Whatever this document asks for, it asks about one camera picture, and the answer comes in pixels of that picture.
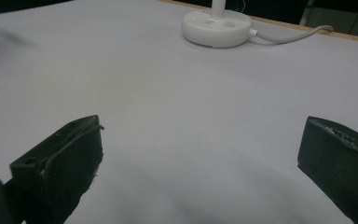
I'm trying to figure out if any white round lamp base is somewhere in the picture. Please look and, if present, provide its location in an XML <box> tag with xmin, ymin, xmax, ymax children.
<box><xmin>180</xmin><ymin>0</ymin><xmax>255</xmax><ymax>49</ymax></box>

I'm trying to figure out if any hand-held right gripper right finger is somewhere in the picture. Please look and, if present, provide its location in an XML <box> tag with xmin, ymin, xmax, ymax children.
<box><xmin>296</xmin><ymin>116</ymin><xmax>358</xmax><ymax>224</ymax></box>

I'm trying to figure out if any white lamp cable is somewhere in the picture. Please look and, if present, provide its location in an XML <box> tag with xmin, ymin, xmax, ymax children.
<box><xmin>249</xmin><ymin>24</ymin><xmax>335</xmax><ymax>44</ymax></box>

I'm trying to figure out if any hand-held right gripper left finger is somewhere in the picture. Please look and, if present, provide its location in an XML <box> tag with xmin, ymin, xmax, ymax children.
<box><xmin>9</xmin><ymin>114</ymin><xmax>105</xmax><ymax>224</ymax></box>

